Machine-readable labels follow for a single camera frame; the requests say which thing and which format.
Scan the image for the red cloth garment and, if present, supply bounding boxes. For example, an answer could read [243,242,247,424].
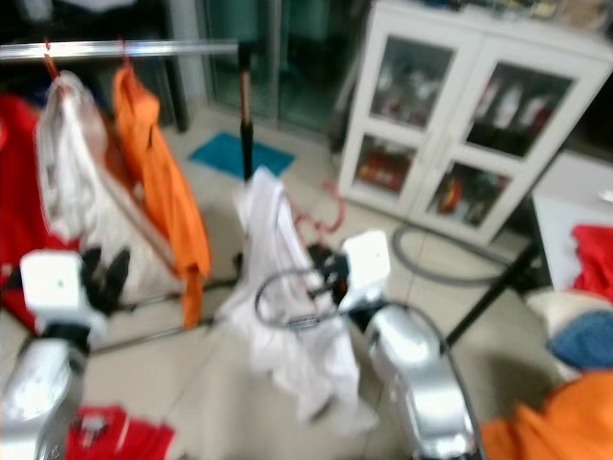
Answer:
[570,223,613,304]

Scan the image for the red collared shirt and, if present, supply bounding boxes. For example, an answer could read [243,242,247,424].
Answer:
[0,94,60,334]

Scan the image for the silver clothes rail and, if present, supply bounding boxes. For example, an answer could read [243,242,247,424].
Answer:
[0,39,240,61]

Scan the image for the white table black legs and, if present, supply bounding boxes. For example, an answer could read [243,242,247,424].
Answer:
[443,177,613,348]

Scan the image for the white printed t-shirt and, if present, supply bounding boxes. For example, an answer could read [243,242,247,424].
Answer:
[216,167,381,439]

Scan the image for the cream cloth garment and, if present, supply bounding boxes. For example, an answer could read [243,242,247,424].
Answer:
[525,289,613,348]

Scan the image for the grey vacuum hose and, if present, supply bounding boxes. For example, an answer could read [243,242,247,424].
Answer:
[391,225,537,288]

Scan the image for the blue floor mat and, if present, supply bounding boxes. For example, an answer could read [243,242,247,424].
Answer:
[187,131,297,179]

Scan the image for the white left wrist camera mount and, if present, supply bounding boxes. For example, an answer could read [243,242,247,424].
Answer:
[20,250,99,334]

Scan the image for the red shirt plaid pockets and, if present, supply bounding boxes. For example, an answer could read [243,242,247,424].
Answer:
[65,406,179,460]

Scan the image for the white glass door cabinet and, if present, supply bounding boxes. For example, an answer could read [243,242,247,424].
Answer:
[337,0,613,246]

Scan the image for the white grey patterned shirt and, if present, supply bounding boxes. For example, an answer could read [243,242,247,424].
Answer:
[35,70,185,300]

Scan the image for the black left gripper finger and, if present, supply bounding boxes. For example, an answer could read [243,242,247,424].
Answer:
[79,249,106,313]
[105,247,132,310]

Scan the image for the red plastic hanger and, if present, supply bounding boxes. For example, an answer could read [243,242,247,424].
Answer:
[292,180,348,288]
[42,38,60,80]
[120,38,137,73]

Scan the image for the orange polo shirt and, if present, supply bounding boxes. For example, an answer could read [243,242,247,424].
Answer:
[479,369,613,460]
[111,63,215,330]

